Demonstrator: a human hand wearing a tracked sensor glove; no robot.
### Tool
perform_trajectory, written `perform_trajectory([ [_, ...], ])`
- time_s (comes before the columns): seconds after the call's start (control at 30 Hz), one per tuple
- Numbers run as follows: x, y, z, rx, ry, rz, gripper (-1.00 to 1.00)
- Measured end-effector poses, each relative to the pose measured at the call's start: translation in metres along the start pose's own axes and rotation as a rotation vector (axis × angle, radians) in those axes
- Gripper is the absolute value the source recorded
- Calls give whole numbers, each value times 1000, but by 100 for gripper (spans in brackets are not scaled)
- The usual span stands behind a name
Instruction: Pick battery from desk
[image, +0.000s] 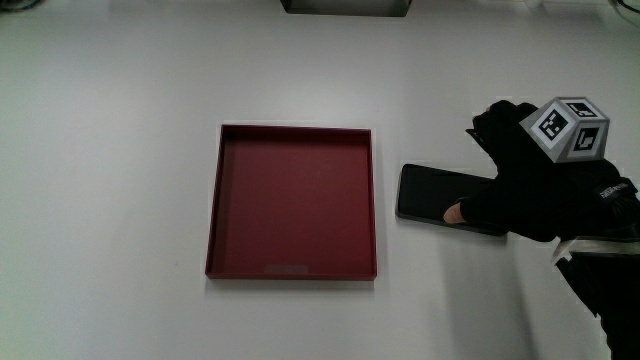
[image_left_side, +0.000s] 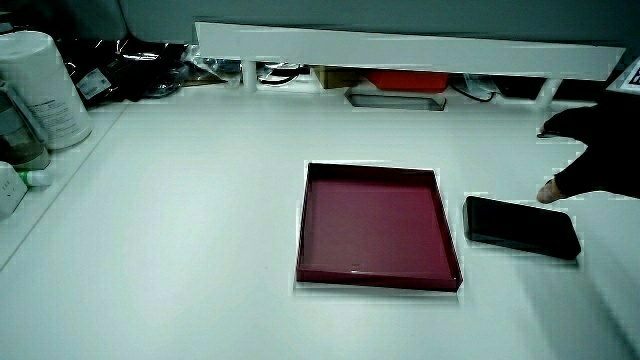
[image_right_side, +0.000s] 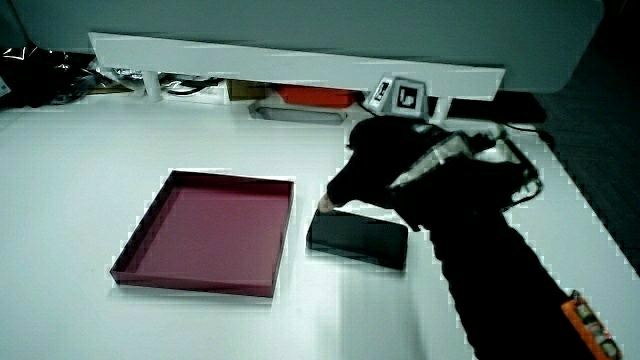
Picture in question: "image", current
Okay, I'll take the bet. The person's right hand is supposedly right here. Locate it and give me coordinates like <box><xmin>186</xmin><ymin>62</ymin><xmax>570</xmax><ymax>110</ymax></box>
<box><xmin>443</xmin><ymin>96</ymin><xmax>640</xmax><ymax>244</ymax></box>

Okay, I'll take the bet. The black smartphone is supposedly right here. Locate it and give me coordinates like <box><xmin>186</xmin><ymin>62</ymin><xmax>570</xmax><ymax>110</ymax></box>
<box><xmin>395</xmin><ymin>163</ymin><xmax>509</xmax><ymax>238</ymax></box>

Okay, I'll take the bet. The person's right forearm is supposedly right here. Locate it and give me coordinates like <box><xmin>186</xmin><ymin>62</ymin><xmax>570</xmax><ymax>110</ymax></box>
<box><xmin>551</xmin><ymin>235</ymin><xmax>640</xmax><ymax>360</ymax></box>

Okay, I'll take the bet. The white desk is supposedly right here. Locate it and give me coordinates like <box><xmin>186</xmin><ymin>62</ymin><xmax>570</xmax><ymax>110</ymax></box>
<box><xmin>0</xmin><ymin>0</ymin><xmax>640</xmax><ymax>360</ymax></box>

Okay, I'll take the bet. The dark red square tray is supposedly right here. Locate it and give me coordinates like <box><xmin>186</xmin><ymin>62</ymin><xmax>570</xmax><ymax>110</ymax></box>
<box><xmin>204</xmin><ymin>123</ymin><xmax>378</xmax><ymax>282</ymax></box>

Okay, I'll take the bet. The black cable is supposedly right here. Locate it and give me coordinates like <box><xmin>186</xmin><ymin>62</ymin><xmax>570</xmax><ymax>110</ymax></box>
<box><xmin>610</xmin><ymin>0</ymin><xmax>640</xmax><ymax>27</ymax></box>

